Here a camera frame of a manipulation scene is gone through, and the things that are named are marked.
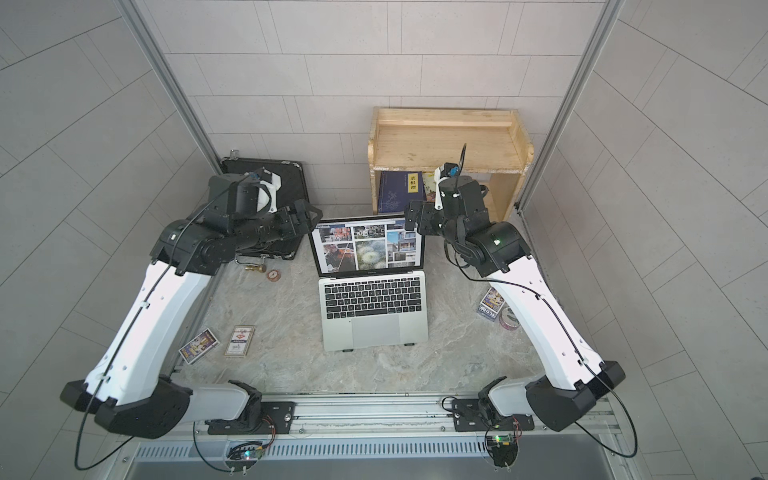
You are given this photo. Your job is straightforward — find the right circuit board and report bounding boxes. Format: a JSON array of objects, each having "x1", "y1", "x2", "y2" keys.
[{"x1": 484, "y1": 434, "x2": 519, "y2": 469}]

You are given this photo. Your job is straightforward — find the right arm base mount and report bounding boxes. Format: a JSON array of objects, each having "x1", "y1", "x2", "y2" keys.
[{"x1": 441, "y1": 396, "x2": 535, "y2": 433}]

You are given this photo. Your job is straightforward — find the red white card pack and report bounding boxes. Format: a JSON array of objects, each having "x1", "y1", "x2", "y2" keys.
[{"x1": 224, "y1": 325, "x2": 255, "y2": 358}]

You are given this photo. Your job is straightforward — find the black open briefcase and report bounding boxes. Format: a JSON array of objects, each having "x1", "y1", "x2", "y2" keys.
[{"x1": 213, "y1": 157, "x2": 311, "y2": 262}]

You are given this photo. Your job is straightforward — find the circuit board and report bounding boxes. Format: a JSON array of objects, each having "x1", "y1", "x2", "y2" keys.
[
  {"x1": 225, "y1": 441, "x2": 266, "y2": 475},
  {"x1": 484, "y1": 434, "x2": 519, "y2": 469}
]

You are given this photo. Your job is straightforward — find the silver laptop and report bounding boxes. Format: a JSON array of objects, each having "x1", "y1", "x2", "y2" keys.
[{"x1": 310, "y1": 214, "x2": 429, "y2": 352}]

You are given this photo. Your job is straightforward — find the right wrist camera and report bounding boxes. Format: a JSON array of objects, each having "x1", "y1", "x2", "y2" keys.
[{"x1": 434, "y1": 163, "x2": 488, "y2": 215}]

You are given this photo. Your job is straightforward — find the purple card box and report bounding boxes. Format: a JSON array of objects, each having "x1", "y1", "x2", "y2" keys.
[
  {"x1": 476, "y1": 287, "x2": 506, "y2": 322},
  {"x1": 179, "y1": 328, "x2": 219, "y2": 365}
]

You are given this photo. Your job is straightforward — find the clear tape roll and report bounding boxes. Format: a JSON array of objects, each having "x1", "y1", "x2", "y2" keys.
[{"x1": 498, "y1": 306, "x2": 520, "y2": 331}]

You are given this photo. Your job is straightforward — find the blue book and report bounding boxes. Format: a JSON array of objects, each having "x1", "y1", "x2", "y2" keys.
[{"x1": 377, "y1": 171, "x2": 426, "y2": 214}]

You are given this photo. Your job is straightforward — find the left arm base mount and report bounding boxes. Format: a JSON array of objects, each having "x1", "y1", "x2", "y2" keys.
[{"x1": 205, "y1": 401, "x2": 296, "y2": 435}]

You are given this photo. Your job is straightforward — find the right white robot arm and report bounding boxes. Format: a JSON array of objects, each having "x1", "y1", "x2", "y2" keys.
[{"x1": 405, "y1": 201, "x2": 626, "y2": 431}]

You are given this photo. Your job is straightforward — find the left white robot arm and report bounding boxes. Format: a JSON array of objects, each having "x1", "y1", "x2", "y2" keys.
[{"x1": 60, "y1": 199, "x2": 322, "y2": 439}]

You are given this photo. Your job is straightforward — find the left circuit board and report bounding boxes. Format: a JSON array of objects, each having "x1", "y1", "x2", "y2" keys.
[{"x1": 225, "y1": 441, "x2": 266, "y2": 475}]

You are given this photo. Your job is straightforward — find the wooden shelf unit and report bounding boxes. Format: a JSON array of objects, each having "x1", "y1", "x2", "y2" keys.
[{"x1": 368, "y1": 108, "x2": 534, "y2": 222}]

